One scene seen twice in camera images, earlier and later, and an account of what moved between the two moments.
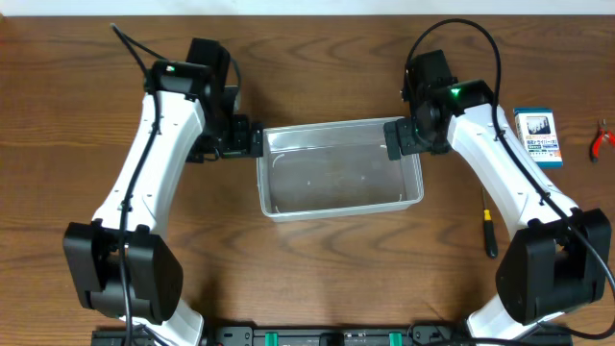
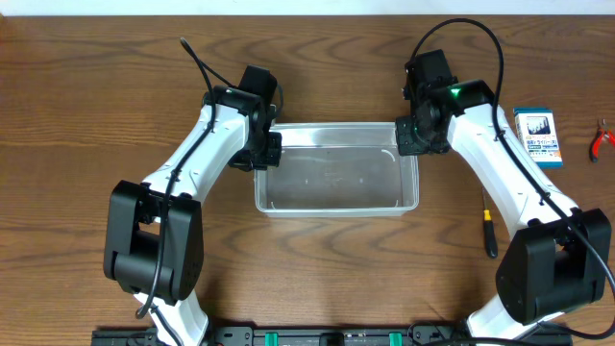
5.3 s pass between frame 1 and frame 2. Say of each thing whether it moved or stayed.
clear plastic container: stayed
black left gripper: moved
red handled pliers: stayed
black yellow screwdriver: stayed
